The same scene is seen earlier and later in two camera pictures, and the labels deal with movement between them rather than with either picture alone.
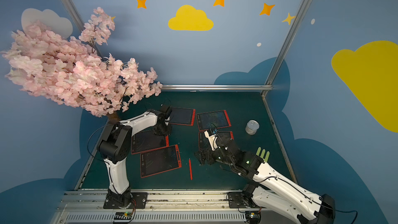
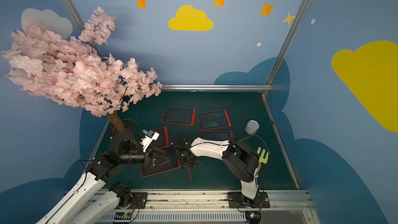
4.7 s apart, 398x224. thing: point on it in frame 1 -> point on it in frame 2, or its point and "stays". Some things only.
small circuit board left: [123, 215] stays
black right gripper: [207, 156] -> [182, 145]
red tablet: [182, 116] stays
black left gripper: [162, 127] -> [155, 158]
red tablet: [224, 138] stays
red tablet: [217, 119] stays
